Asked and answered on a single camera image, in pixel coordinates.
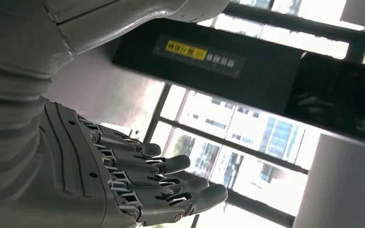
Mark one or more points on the black inbound scanner machine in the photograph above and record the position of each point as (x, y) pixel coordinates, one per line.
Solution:
(270, 78)

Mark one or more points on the dark window frame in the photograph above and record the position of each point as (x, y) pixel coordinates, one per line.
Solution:
(233, 145)

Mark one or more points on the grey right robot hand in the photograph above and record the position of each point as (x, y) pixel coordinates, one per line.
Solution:
(75, 176)

